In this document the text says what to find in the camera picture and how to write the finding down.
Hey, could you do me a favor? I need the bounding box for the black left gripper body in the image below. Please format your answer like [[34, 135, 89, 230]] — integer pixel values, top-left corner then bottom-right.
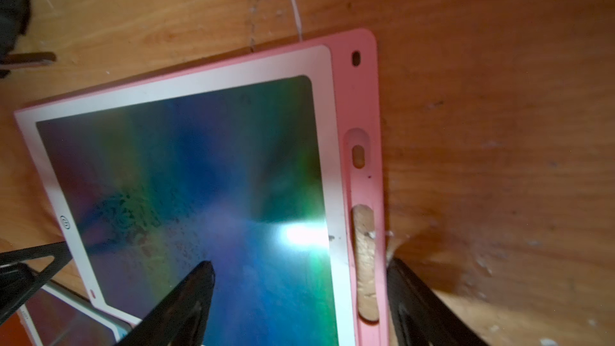
[[1, 263, 37, 325]]

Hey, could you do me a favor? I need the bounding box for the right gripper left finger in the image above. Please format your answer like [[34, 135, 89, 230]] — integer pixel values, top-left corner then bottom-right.
[[118, 261, 216, 346]]

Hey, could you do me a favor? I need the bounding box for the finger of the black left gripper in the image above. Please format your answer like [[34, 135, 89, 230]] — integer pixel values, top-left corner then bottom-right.
[[1, 242, 72, 293]]

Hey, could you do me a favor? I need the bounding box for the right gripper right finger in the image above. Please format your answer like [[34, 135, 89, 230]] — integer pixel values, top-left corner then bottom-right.
[[387, 258, 487, 346]]

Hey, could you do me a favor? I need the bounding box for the blue framed tablet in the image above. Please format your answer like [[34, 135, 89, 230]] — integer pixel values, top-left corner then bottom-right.
[[17, 281, 131, 345]]

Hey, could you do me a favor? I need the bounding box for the pink framed writing tablet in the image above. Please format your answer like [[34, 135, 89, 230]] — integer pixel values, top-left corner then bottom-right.
[[15, 29, 389, 345]]

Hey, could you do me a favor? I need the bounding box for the black handled small screwdriver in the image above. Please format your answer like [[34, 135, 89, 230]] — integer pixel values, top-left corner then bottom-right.
[[1, 52, 57, 70]]

